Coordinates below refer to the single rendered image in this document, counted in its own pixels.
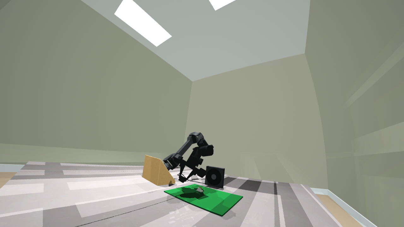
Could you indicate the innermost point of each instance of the black cooling fan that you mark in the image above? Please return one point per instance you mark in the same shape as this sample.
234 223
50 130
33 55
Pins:
214 176

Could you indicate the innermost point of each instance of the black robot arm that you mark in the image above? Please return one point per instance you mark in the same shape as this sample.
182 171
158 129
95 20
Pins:
203 149

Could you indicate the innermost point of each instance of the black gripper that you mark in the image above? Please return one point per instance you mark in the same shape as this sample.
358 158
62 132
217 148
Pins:
179 159

